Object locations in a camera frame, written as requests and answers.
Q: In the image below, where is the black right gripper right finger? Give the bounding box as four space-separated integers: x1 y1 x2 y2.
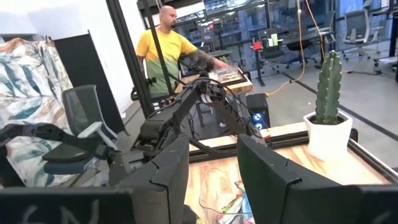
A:
238 134 398 224

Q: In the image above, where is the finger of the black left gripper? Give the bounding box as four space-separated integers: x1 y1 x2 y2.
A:
107 149 147 187

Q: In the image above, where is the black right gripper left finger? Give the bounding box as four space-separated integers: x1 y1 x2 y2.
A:
0 134 190 224

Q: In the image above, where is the clear plastic bin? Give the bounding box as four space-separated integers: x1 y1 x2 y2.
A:
208 64 242 84
197 166 259 224

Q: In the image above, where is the grey mesh office chair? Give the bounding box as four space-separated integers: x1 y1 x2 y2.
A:
42 84 121 187

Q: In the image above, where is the white hexagonal plant pot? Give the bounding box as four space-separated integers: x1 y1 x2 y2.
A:
303 110 354 162

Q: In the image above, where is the person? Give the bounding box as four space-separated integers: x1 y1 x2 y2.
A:
135 5 231 97

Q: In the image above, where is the black partition panel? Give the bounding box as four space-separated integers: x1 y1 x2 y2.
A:
52 30 125 134

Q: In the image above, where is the black computer with blue light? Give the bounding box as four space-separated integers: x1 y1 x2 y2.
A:
245 92 271 130

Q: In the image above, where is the wooden side table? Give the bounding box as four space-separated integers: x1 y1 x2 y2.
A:
174 67 254 125

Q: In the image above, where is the green cactus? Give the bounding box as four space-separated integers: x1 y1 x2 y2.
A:
314 50 343 125

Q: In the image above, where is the leaf print fabric screen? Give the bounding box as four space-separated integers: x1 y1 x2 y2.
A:
0 37 75 187

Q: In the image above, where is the black office chair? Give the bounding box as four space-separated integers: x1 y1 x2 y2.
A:
259 27 317 69

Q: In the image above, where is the white grey office chair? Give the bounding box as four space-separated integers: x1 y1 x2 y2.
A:
341 9 385 74

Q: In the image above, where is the black upright frame post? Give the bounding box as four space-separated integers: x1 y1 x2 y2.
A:
105 0 154 119
142 0 175 96

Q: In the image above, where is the yellow cable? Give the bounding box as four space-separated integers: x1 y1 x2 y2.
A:
266 0 326 97

